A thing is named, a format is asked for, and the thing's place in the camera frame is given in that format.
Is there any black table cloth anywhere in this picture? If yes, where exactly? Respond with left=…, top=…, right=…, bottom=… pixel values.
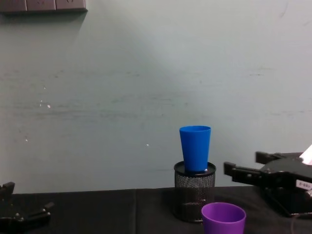
left=0, top=186, right=312, bottom=234

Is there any grey wall socket panel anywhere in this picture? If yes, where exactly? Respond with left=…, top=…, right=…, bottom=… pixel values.
left=0, top=0, right=89, bottom=13

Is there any black mesh pen holder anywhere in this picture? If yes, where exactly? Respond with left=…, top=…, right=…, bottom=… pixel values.
left=173, top=160, right=217, bottom=224

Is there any blue plastic cup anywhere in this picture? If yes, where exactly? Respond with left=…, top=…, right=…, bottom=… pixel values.
left=179, top=125, right=212, bottom=173

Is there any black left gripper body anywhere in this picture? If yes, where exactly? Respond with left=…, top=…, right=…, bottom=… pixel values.
left=0, top=212, right=52, bottom=232

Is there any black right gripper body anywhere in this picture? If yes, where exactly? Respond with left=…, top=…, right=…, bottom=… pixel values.
left=259, top=155, right=312, bottom=218

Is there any purple plastic cup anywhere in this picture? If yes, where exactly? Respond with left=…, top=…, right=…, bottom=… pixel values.
left=201, top=201, right=247, bottom=234

